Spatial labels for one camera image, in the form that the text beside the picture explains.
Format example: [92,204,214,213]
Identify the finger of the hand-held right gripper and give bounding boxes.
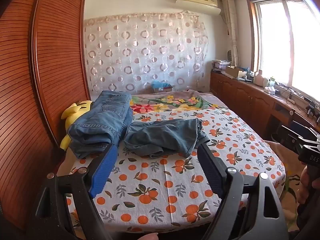
[271,132,304,155]
[278,125,320,142]

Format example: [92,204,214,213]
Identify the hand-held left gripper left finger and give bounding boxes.
[34,142,119,240]

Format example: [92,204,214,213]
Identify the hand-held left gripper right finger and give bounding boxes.
[197,136,288,240]

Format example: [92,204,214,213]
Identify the grey-blue pants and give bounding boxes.
[124,117,207,158]

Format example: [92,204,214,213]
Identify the person's right hand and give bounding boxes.
[299,165,314,202]

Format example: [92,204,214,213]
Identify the person's left hand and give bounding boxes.
[135,232,159,240]

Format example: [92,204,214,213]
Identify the floral rug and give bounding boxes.
[284,165,302,205]

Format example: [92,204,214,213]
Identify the orange fruit print bedsheet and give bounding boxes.
[56,107,287,233]

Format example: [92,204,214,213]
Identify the folded blue denim jeans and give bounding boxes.
[67,90,133,159]

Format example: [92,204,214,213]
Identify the wooden cabinet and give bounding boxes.
[209,70,320,143]

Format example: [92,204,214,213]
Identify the white plastic bottle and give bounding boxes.
[254,70,265,85]

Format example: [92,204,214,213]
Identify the yellow plush toy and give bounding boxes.
[59,100,93,152]

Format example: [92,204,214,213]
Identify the floral blanket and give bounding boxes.
[129,89,228,114]

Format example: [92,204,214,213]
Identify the open cardboard box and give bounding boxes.
[225,66,247,79]

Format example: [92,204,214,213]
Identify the small cardboard box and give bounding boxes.
[150,85,173,95]

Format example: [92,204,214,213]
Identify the window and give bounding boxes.
[246,0,320,100]

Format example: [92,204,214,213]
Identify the stack of papers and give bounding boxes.
[212,60,233,72]

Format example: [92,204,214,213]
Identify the circle patterned curtain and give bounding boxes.
[84,11,209,95]

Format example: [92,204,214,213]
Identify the white window curtain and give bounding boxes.
[221,0,240,68]

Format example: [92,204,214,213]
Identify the wall air conditioner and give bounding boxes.
[175,0,222,14]

